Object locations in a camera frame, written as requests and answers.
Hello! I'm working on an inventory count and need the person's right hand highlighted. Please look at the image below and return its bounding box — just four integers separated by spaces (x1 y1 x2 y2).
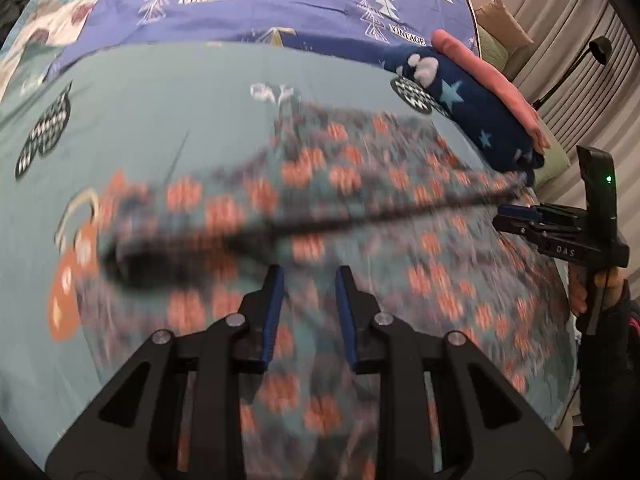
570 265 631 317

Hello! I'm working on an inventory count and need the folded coral garment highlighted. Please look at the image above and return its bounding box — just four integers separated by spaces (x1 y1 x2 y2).
431 29 551 153

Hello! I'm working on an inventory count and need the grey curtain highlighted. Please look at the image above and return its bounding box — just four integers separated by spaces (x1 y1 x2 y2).
500 0 640 241

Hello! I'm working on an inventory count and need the person's right forearm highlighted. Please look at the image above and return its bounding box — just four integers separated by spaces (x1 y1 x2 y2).
575 297 640 461

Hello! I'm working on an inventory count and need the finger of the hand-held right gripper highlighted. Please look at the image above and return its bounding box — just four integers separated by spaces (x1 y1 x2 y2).
497 204 543 222
492 216 538 247

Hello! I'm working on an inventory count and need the small green pillow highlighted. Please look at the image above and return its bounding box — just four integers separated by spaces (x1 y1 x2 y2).
477 27 511 81

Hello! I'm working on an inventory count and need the floral teal shirt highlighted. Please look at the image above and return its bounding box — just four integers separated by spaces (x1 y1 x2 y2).
97 105 576 480

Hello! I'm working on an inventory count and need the navy star pillow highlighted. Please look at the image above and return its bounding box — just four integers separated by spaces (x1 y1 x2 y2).
385 45 546 186

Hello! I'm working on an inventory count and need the peach pillow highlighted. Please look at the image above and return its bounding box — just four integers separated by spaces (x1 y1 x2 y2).
475 0 535 46

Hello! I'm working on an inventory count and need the purple tree-print sheet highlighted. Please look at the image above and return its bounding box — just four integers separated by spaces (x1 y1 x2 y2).
45 0 478 83

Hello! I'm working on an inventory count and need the black floor lamp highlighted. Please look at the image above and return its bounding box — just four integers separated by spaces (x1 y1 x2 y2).
532 36 613 111

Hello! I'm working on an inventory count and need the large green pillow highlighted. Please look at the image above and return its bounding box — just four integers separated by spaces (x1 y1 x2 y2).
532 147 571 191

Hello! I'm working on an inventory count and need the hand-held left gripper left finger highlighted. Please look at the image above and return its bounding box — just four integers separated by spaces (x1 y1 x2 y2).
45 264 286 480

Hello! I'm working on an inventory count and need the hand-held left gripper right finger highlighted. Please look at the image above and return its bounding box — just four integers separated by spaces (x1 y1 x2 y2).
334 265 573 480

